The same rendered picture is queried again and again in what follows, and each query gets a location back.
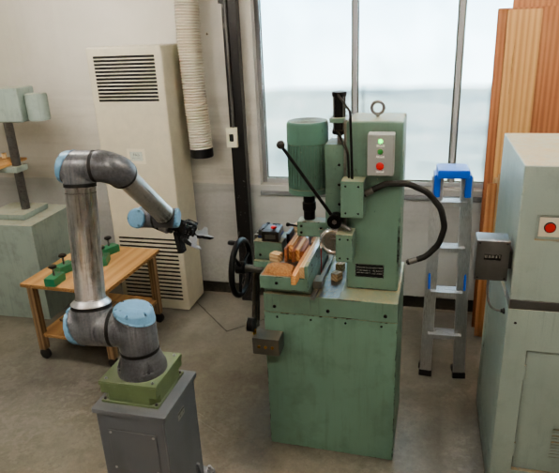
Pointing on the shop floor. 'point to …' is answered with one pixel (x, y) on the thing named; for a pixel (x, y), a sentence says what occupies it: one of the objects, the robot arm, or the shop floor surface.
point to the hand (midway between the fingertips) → (207, 245)
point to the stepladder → (457, 269)
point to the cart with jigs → (129, 261)
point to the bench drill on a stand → (44, 213)
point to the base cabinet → (335, 383)
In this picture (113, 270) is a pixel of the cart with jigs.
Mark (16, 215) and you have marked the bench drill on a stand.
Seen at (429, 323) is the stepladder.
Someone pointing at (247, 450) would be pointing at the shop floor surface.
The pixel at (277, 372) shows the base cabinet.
